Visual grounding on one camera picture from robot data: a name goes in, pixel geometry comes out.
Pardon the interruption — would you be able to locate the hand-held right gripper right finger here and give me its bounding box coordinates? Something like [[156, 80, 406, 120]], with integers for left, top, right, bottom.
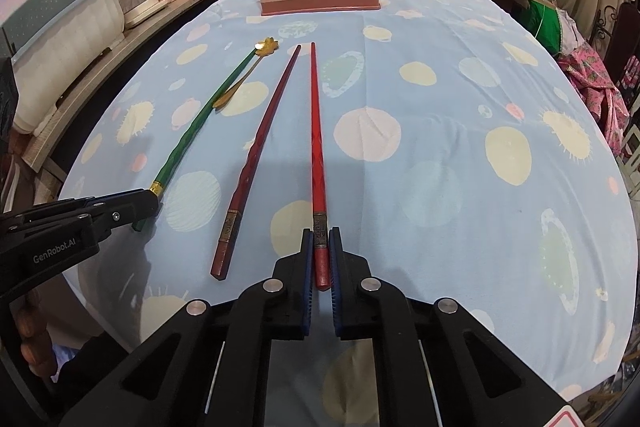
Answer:
[[329, 228, 572, 427]]

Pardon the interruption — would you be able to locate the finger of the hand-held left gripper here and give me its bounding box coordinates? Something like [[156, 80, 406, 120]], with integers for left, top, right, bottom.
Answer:
[[87, 188, 161, 233], [0, 196, 98, 228]]

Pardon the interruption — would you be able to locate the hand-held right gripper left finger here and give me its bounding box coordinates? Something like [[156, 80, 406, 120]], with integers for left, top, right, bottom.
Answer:
[[60, 228, 316, 427]]

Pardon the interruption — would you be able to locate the green chopstick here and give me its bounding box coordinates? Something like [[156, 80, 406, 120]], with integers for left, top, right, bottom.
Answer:
[[135, 49, 253, 234]]

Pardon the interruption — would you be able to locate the dark maroon chopstick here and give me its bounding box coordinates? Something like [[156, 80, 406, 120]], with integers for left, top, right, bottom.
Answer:
[[210, 44, 303, 282]]

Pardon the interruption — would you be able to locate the red chopstick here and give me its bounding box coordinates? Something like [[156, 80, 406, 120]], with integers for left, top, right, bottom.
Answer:
[[309, 42, 334, 292]]

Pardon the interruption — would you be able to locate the gold flower spoon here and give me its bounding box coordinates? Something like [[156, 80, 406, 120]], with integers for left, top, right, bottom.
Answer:
[[212, 37, 281, 110]]

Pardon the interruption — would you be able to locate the person's left hand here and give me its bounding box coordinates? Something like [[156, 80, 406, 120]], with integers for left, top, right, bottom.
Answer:
[[12, 301, 57, 379]]

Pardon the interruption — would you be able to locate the translucent storage bin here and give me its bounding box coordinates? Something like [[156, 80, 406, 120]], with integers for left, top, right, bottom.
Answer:
[[2, 0, 127, 134]]

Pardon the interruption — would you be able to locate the teal perforated lid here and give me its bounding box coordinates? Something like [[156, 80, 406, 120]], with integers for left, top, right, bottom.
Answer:
[[0, 0, 97, 54]]

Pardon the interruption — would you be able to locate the pink floral cloth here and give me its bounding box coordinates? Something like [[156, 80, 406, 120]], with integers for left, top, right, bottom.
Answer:
[[556, 46, 640, 158]]

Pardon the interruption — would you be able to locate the green cloth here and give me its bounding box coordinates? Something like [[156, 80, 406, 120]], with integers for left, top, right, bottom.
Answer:
[[524, 0, 567, 54]]

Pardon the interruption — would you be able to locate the dark wooden chair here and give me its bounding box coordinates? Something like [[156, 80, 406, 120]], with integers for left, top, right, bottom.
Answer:
[[590, 2, 640, 75]]

